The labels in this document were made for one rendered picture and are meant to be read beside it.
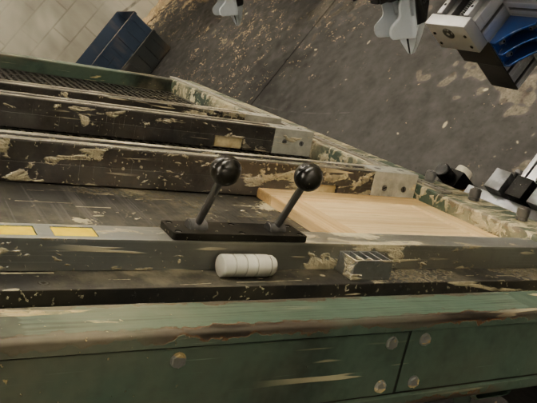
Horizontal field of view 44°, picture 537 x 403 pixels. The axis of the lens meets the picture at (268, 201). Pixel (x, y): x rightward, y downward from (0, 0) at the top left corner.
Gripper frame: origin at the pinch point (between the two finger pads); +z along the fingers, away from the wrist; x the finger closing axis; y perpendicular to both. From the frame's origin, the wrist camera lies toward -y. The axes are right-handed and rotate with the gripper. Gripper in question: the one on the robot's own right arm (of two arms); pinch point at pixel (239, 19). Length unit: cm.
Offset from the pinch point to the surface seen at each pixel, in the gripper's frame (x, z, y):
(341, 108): -132, 94, -107
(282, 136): -2.8, 33.9, -4.4
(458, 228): 61, 39, -4
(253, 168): 39.6, 17.8, 24.7
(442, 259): 76, 30, 13
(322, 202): 47, 27, 16
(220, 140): -3.7, 27.6, 12.8
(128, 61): -381, 88, -78
